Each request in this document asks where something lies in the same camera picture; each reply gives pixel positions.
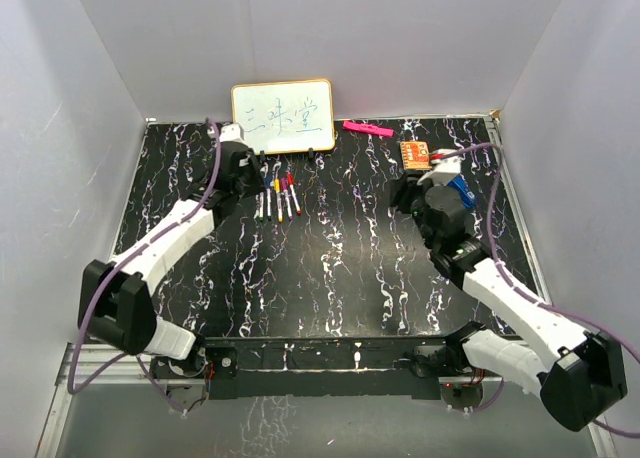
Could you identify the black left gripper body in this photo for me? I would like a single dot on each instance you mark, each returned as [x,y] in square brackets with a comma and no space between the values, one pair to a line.
[251,185]

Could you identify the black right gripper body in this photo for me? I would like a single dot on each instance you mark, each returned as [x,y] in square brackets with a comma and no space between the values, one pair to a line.
[412,197]

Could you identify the green whiteboard pen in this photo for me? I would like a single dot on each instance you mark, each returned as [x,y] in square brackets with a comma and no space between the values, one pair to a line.
[261,206]

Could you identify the blue whiteboard pen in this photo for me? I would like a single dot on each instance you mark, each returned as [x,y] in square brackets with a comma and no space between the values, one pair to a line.
[268,202]

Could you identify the yellow whiteboard pen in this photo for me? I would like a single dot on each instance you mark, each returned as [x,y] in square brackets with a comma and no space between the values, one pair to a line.
[280,214]

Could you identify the purple whiteboard pen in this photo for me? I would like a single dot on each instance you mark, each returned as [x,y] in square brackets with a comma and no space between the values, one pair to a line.
[287,205]

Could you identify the red whiteboard pen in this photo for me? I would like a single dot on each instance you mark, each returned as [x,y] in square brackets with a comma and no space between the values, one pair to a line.
[295,199]

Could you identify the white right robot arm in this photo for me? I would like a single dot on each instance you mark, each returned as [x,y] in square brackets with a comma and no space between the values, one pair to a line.
[577,374]

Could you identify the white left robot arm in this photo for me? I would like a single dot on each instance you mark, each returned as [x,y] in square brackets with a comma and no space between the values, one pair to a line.
[116,296]

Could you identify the blue stapler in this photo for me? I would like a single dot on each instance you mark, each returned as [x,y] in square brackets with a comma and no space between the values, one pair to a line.
[467,196]

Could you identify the small yellow-framed whiteboard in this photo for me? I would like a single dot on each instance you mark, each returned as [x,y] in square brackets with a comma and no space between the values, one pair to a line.
[285,117]

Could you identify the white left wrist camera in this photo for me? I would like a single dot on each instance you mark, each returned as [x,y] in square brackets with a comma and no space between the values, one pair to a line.
[232,133]

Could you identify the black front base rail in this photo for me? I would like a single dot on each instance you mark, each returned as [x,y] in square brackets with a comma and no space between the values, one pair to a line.
[418,367]

